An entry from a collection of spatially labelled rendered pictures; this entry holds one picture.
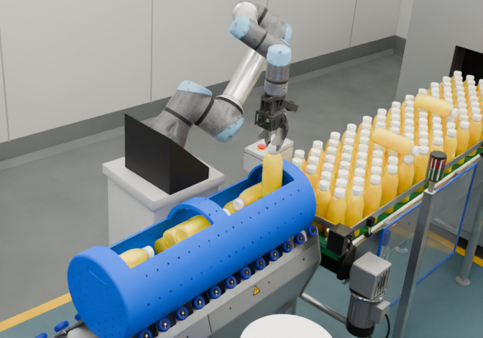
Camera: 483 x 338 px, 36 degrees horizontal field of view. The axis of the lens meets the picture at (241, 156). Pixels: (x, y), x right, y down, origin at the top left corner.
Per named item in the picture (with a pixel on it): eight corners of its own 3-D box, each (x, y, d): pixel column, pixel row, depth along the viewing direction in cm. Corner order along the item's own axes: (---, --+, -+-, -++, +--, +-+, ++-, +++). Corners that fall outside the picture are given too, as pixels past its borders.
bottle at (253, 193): (267, 193, 276) (234, 211, 263) (264, 176, 274) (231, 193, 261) (282, 195, 271) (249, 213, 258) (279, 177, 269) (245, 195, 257)
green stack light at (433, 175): (421, 176, 277) (424, 165, 274) (430, 171, 281) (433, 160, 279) (437, 183, 273) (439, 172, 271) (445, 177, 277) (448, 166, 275)
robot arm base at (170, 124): (139, 122, 262) (154, 99, 263) (161, 139, 275) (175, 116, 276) (167, 139, 254) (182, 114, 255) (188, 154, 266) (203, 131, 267)
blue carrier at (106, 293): (65, 310, 227) (65, 236, 212) (251, 208, 286) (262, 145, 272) (126, 363, 212) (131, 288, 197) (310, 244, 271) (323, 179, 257)
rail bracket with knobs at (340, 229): (320, 249, 276) (324, 226, 271) (332, 241, 281) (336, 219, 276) (342, 261, 270) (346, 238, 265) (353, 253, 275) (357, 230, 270)
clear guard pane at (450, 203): (364, 326, 306) (382, 229, 283) (453, 251, 359) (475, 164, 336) (365, 327, 306) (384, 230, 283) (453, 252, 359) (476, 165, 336)
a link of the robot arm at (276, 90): (274, 73, 244) (294, 81, 239) (273, 86, 246) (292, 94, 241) (260, 79, 239) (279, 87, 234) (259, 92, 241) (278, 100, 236)
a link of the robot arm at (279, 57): (292, 44, 238) (292, 52, 230) (288, 75, 243) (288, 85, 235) (267, 42, 238) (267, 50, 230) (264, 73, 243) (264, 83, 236)
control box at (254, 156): (242, 168, 305) (244, 147, 300) (273, 154, 319) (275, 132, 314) (261, 177, 300) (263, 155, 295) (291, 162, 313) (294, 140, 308)
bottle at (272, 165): (276, 191, 265) (278, 144, 257) (284, 200, 259) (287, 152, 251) (257, 194, 262) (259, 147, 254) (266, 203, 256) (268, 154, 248)
